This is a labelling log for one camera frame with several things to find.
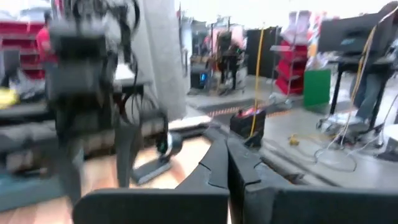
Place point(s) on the red wall shelving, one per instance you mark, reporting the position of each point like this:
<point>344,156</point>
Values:
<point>18,31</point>

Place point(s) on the teal plastic bin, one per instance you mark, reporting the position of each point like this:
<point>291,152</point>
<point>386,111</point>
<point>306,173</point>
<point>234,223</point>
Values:
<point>25,193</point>

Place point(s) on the green box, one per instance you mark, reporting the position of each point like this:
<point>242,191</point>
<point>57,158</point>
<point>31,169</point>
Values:
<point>317,87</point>

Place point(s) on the yellow object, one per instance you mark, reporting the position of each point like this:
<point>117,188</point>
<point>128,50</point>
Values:
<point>7,98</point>

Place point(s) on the black floor box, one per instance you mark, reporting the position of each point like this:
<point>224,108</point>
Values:
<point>244,124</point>

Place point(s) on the round black gauge on stand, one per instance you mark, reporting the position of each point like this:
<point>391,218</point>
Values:
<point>169,144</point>

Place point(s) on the person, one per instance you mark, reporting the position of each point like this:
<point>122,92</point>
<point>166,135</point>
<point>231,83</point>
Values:
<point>370,93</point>
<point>45,43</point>

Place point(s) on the black cabinet panel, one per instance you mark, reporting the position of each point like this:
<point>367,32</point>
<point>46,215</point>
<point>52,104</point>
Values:
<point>267,49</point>

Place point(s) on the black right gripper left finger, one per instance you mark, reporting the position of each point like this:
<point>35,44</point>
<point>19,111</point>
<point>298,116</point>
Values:
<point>214,174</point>

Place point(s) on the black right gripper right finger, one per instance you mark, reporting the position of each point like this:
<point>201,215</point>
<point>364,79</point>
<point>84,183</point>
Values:
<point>242,174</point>

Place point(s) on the white draped cover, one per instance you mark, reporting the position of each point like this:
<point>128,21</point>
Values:
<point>293,25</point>

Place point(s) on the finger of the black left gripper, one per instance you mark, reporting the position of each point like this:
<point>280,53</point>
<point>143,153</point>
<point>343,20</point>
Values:
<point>71,168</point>
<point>126,155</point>

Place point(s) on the grey white column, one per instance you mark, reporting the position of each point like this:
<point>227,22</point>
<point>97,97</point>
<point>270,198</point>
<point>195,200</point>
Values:
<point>161,56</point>

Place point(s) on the red shelf rack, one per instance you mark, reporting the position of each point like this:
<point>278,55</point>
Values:
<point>290,71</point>

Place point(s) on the black desk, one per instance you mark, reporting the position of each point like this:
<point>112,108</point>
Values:
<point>337,87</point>

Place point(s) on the black monitor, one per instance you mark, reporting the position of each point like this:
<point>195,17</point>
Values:
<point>348,34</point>

